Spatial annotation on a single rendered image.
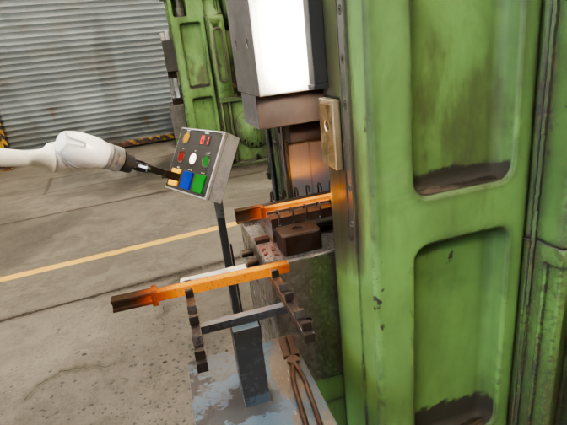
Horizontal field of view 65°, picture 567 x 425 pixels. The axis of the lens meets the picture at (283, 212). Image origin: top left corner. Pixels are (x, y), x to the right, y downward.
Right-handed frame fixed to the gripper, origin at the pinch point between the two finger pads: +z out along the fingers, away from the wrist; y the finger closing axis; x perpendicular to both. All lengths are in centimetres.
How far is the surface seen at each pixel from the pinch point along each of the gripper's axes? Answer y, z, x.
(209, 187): 7.1, 13.7, -0.4
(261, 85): 58, -14, 29
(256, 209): 46.1, 7.1, -3.3
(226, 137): 7.2, 14.8, 20.5
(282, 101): 57, -4, 29
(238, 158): -348, 286, 54
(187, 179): -8.3, 12.5, 0.6
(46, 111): -745, 137, 57
